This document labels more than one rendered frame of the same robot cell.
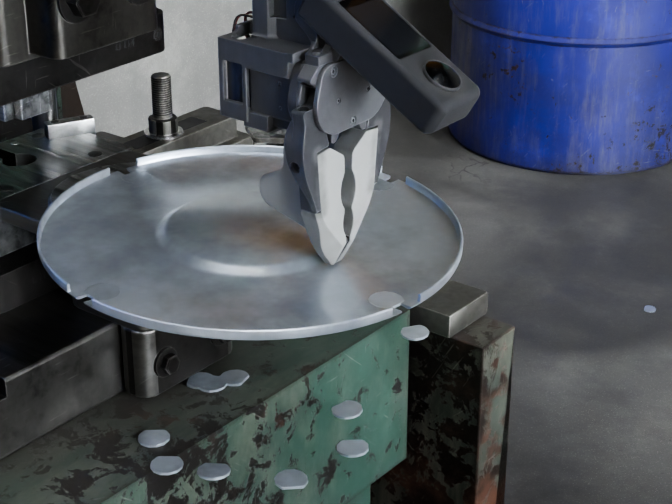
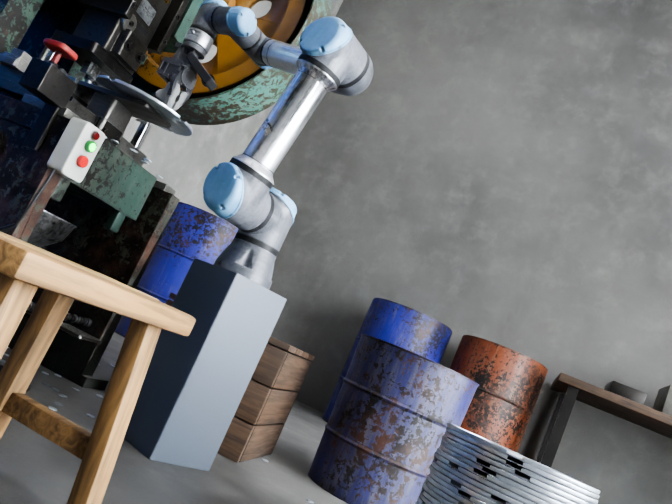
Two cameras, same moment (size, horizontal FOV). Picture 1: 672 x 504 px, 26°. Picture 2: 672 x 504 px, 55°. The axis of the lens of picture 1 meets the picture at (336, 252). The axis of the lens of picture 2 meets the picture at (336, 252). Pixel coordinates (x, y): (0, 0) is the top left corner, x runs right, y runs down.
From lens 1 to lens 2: 1.27 m
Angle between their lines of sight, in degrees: 39
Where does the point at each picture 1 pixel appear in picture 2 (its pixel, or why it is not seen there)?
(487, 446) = (159, 225)
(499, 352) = (174, 201)
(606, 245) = not seen: hidden behind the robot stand
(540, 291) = not seen: hidden behind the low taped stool
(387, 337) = (150, 178)
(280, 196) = (161, 94)
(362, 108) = (188, 84)
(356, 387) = (138, 181)
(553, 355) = not seen: hidden behind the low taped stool
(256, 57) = (172, 61)
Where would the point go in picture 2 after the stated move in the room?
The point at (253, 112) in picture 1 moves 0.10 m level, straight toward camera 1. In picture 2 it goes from (165, 72) to (171, 63)
